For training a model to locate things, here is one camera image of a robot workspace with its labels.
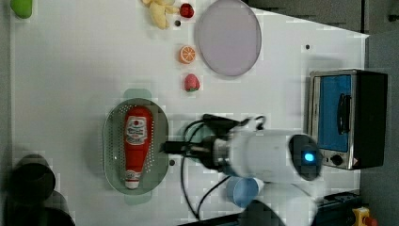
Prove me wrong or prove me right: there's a plush orange slice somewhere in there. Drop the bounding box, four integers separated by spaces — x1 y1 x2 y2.
179 45 196 64

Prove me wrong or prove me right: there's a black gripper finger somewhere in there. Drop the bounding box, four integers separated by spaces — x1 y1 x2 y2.
161 141 186 154

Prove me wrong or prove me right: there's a green cup with handle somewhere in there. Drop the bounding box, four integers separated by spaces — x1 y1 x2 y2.
183 121 216 162

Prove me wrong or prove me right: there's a yellow emergency stop box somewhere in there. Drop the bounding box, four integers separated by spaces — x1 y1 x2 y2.
352 207 378 226

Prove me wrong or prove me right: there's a green oval strainer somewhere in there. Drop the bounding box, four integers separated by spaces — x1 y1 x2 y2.
103 89 168 205

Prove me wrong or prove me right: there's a blue cup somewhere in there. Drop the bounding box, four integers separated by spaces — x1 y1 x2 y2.
226 177 259 208

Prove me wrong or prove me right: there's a red plush ketchup bottle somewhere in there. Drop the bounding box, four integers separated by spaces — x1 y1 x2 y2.
123 105 153 189

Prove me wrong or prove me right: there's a plush banana bunch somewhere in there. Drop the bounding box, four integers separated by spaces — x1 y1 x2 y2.
141 0 180 30

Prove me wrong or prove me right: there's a small red plush fruit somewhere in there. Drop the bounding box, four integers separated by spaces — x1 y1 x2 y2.
180 3 195 18

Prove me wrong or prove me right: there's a black cylindrical object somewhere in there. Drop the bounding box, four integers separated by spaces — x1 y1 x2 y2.
6 154 76 226

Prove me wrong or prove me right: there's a green plush fruit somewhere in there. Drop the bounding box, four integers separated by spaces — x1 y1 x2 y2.
10 0 33 19

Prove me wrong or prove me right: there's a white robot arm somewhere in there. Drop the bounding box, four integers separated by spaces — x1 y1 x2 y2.
161 114 323 226

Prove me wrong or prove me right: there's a dark blue table rail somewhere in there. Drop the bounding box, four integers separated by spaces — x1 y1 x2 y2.
179 192 362 226

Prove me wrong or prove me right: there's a grey round plate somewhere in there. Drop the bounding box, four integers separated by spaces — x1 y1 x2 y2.
196 0 262 76

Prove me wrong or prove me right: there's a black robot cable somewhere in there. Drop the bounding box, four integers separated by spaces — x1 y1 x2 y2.
180 114 267 220

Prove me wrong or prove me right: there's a toaster oven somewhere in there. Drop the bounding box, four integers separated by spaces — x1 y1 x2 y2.
307 70 388 170

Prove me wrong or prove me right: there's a plush strawberry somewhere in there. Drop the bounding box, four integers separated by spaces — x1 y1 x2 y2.
184 73 200 92

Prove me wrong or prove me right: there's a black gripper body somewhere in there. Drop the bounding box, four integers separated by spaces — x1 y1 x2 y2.
188 136 218 170

